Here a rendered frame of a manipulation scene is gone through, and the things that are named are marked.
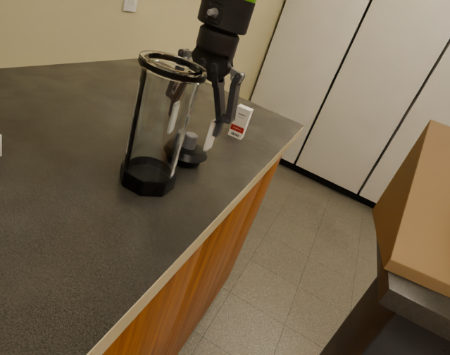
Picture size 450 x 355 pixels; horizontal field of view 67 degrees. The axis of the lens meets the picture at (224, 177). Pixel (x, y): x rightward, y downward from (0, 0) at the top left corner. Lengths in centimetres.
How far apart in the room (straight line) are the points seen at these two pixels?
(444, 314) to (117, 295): 53
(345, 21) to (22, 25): 240
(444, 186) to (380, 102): 229
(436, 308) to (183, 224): 45
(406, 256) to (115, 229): 51
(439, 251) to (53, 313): 63
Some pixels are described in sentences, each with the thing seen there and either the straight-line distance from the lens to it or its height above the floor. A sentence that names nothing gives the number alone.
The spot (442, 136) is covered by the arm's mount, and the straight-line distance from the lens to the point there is 84.
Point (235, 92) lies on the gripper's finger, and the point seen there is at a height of 113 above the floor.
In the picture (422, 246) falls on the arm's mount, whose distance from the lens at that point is 74.
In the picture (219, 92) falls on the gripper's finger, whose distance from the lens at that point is 67.
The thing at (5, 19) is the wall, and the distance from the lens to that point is 110.
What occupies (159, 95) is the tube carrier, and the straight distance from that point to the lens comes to 54.
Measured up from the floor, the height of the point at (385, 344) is 78.
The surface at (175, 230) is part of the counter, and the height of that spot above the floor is 94.
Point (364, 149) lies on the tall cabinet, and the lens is 314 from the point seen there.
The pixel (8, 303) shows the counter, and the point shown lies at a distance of 45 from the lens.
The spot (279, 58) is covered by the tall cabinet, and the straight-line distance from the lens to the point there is 312.
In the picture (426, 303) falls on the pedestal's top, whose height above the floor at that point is 94.
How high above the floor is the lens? 129
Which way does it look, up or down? 28 degrees down
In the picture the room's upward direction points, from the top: 20 degrees clockwise
